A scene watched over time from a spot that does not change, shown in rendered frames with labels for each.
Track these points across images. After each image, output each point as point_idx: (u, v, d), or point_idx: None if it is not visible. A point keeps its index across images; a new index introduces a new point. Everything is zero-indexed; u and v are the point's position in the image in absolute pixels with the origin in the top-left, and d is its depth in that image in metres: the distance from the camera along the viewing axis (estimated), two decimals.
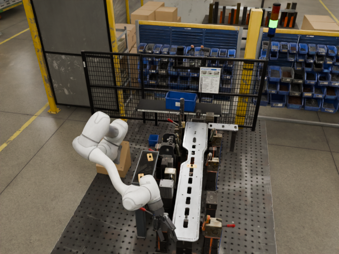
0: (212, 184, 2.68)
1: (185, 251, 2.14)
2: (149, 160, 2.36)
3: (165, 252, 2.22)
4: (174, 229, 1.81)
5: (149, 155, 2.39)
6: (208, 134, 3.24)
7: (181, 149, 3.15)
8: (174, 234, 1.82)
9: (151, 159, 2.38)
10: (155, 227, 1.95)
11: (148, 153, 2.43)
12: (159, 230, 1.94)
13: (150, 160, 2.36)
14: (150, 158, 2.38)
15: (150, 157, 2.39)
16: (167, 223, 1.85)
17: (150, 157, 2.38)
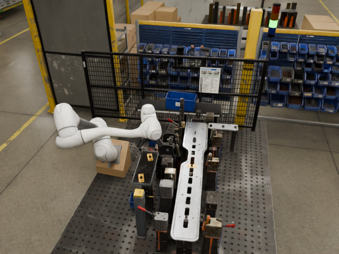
0: (212, 184, 2.68)
1: (185, 251, 2.14)
2: (149, 160, 2.36)
3: (165, 252, 2.22)
4: (135, 146, 2.31)
5: (149, 155, 2.39)
6: (208, 134, 3.24)
7: (181, 149, 3.15)
8: (138, 148, 2.33)
9: (151, 159, 2.38)
10: None
11: (148, 153, 2.43)
12: (158, 145, 2.34)
13: (150, 160, 2.36)
14: (150, 158, 2.38)
15: (150, 157, 2.39)
16: (143, 141, 2.30)
17: (150, 157, 2.38)
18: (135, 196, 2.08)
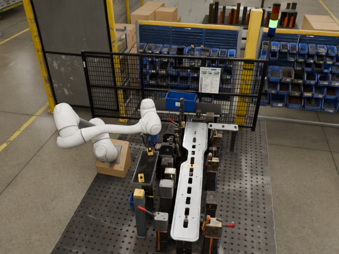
0: (212, 184, 2.68)
1: (185, 251, 2.14)
2: (149, 154, 2.33)
3: (165, 252, 2.22)
4: (143, 143, 2.31)
5: (149, 150, 2.36)
6: (208, 134, 3.24)
7: (181, 149, 3.15)
8: (146, 145, 2.33)
9: (151, 152, 2.34)
10: (153, 139, 2.32)
11: (148, 148, 2.39)
12: (150, 143, 2.32)
13: (150, 154, 2.33)
14: (150, 152, 2.35)
15: (150, 151, 2.35)
16: (146, 138, 2.28)
17: (150, 152, 2.35)
18: (135, 196, 2.08)
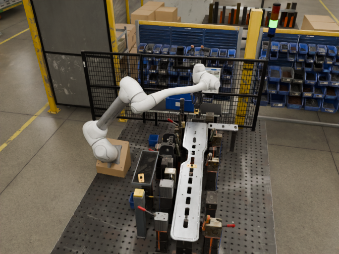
0: (212, 184, 2.68)
1: (185, 251, 2.14)
2: (194, 113, 2.76)
3: (165, 252, 2.22)
4: (191, 103, 2.75)
5: (196, 110, 2.79)
6: (208, 134, 3.24)
7: (181, 149, 3.15)
8: (193, 106, 2.77)
9: (196, 112, 2.77)
10: (201, 101, 2.74)
11: (195, 109, 2.82)
12: (197, 104, 2.75)
13: (195, 113, 2.76)
14: (195, 112, 2.78)
15: (196, 111, 2.78)
16: (194, 98, 2.72)
17: (196, 112, 2.78)
18: (135, 196, 2.08)
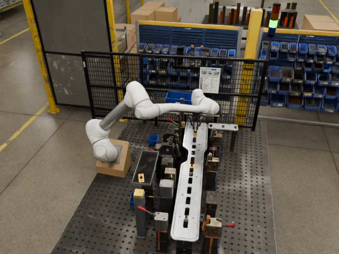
0: (212, 184, 2.68)
1: (185, 251, 2.14)
2: (193, 134, 2.89)
3: (165, 252, 2.22)
4: (190, 124, 2.88)
5: (194, 131, 2.92)
6: (208, 134, 3.24)
7: (181, 149, 3.15)
8: (192, 127, 2.90)
9: (195, 133, 2.90)
10: (199, 123, 2.87)
11: (194, 129, 2.96)
12: (196, 126, 2.88)
13: (194, 134, 2.89)
14: (194, 133, 2.91)
15: (195, 132, 2.91)
16: (193, 120, 2.85)
17: (194, 133, 2.91)
18: (135, 196, 2.08)
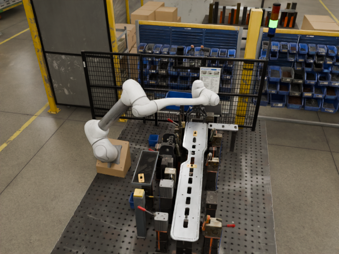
0: (212, 184, 2.68)
1: (185, 251, 2.14)
2: (193, 135, 2.90)
3: (165, 252, 2.22)
4: (185, 114, 2.83)
5: (194, 132, 2.93)
6: (208, 134, 3.24)
7: (181, 149, 3.15)
8: (186, 117, 2.84)
9: (195, 134, 2.91)
10: None
11: (194, 130, 2.96)
12: (203, 116, 2.81)
13: (194, 135, 2.89)
14: (194, 134, 2.91)
15: (195, 133, 2.92)
16: (190, 111, 2.79)
17: (194, 133, 2.92)
18: (135, 196, 2.08)
